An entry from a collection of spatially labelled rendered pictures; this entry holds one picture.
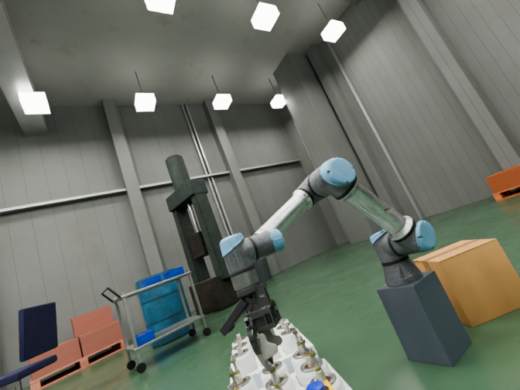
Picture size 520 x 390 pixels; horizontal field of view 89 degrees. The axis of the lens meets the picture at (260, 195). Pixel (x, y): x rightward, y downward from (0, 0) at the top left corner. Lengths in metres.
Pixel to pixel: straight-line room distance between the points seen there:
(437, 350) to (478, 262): 0.48
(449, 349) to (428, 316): 0.14
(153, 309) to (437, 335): 3.65
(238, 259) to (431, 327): 0.82
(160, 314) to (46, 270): 3.74
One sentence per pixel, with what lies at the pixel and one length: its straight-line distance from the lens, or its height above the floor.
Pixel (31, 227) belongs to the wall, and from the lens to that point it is 7.74.
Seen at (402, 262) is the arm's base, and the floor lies 0.38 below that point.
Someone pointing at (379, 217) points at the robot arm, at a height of 0.59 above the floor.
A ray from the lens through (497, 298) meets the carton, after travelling 1.65.
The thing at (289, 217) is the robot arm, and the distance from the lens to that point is 1.00.
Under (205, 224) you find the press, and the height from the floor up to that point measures 1.58.
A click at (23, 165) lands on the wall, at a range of 8.34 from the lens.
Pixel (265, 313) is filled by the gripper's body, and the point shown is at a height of 0.48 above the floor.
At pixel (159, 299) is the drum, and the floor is 0.58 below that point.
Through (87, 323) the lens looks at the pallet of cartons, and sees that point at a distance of 6.42.
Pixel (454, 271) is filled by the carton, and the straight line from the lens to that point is 1.54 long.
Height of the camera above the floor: 0.62
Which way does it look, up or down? 12 degrees up
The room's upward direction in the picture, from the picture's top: 22 degrees counter-clockwise
